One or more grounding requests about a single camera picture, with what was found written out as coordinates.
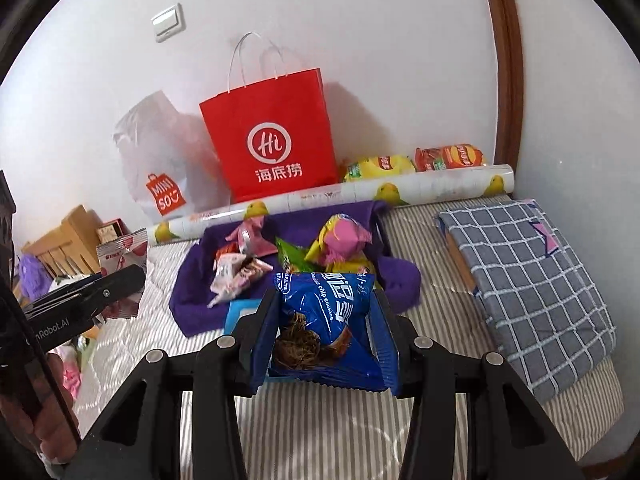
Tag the brown wooden door frame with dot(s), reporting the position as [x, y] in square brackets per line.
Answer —
[510, 80]

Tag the pink yellow snack packet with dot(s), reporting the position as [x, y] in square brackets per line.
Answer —
[339, 239]

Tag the orange chips bag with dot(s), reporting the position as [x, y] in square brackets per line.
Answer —
[454, 156]

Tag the lemon print paper roll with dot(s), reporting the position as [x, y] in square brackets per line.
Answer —
[426, 187]

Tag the pink peach snack packet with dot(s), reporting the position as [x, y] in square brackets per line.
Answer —
[226, 266]

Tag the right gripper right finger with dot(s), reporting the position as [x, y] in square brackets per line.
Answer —
[392, 337]

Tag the green snack packet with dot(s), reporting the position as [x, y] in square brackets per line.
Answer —
[292, 258]

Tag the blue cookie snack packet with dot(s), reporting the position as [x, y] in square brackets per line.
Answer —
[322, 335]

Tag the grey checked fabric pouch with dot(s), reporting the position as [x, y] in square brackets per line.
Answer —
[545, 313]

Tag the yellow chips bag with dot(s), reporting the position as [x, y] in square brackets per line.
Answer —
[379, 167]

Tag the white pink snack packet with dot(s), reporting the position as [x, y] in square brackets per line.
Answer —
[251, 271]

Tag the white Miniso plastic bag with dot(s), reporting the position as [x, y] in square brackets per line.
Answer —
[168, 160]

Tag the person's left hand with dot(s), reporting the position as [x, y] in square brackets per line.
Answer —
[56, 441]

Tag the purple cloth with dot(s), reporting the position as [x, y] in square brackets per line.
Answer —
[292, 234]

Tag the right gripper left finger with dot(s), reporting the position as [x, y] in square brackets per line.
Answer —
[255, 335]

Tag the red Haidilao paper bag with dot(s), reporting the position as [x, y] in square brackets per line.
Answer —
[272, 136]

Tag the brown picture frame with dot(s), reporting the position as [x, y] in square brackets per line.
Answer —
[111, 230]

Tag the blue tissue pack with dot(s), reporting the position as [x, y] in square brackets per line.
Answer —
[237, 309]

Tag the white wall switch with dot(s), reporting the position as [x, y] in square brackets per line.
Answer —
[168, 23]

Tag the dark pink Haidilao snack packet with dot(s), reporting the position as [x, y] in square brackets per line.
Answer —
[248, 236]

